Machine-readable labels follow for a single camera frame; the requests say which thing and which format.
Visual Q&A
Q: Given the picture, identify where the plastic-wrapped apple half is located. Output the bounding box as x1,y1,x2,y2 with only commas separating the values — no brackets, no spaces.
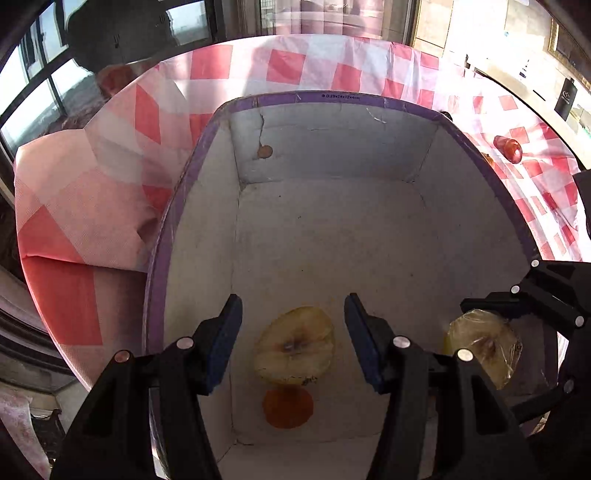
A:
443,309,523,390

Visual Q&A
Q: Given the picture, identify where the orange mandarin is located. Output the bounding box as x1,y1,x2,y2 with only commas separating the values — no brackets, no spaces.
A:
262,385,315,429

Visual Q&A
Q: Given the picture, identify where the cut apple half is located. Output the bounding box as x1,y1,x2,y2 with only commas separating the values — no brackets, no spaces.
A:
253,306,335,386

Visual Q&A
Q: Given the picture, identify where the dark red apple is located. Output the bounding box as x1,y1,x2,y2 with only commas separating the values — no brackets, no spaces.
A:
493,135,523,164

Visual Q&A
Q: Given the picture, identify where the black box on shelf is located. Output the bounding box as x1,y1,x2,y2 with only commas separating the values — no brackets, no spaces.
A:
554,78,577,121

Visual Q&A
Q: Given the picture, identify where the red white checkered tablecloth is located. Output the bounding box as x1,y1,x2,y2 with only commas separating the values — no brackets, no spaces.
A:
14,34,590,387

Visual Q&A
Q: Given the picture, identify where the purple cardboard box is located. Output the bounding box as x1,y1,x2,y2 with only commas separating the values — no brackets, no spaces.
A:
144,91,547,479

